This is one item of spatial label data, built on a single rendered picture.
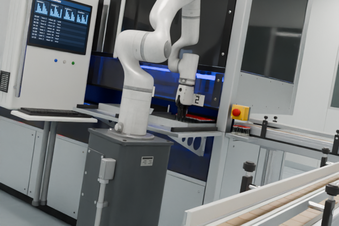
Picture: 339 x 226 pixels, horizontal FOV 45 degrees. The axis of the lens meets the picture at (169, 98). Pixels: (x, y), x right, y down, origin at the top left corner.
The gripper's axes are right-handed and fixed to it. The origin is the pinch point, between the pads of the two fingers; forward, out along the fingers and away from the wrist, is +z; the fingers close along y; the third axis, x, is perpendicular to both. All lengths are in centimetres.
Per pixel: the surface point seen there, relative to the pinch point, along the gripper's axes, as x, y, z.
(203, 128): -16.2, -3.1, 4.6
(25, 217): 115, 1, 94
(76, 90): 79, -2, -1
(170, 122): -4.2, -14.6, 3.9
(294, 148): -54, 22, 7
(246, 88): -20.5, 28.2, -18.7
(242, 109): -28.7, 10.8, -7.9
